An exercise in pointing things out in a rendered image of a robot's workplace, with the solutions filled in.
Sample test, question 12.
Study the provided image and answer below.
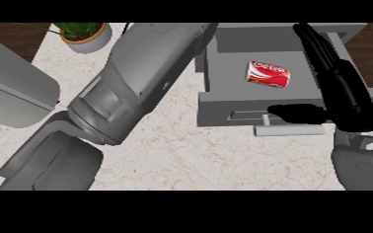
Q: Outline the green plant in white pot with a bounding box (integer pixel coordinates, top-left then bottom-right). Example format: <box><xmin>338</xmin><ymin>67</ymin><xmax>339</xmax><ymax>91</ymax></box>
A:
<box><xmin>13</xmin><ymin>22</ymin><xmax>114</xmax><ymax>54</ymax></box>

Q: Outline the grey rounded appliance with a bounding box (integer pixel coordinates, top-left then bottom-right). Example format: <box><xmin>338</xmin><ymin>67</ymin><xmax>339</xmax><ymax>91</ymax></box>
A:
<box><xmin>0</xmin><ymin>43</ymin><xmax>62</xmax><ymax>129</ymax></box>

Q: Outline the red soda can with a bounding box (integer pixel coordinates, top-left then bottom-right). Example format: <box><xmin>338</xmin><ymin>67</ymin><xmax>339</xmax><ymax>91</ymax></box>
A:
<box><xmin>245</xmin><ymin>60</ymin><xmax>292</xmax><ymax>89</ymax></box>

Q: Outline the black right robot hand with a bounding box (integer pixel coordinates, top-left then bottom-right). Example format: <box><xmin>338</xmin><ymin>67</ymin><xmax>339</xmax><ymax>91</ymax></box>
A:
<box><xmin>267</xmin><ymin>23</ymin><xmax>373</xmax><ymax>133</ymax></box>

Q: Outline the grey cabinet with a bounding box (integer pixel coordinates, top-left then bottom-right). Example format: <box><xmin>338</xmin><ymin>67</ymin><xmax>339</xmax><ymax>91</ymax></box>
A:
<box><xmin>214</xmin><ymin>22</ymin><xmax>369</xmax><ymax>54</ymax></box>

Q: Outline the grey drawer front with handle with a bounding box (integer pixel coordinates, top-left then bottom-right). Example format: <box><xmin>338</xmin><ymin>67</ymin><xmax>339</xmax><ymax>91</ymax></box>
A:
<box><xmin>195</xmin><ymin>91</ymin><xmax>338</xmax><ymax>138</ymax></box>

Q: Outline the grey open drawer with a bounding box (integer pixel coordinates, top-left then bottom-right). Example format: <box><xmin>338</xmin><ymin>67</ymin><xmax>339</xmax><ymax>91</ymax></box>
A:
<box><xmin>195</xmin><ymin>41</ymin><xmax>373</xmax><ymax>108</ymax></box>

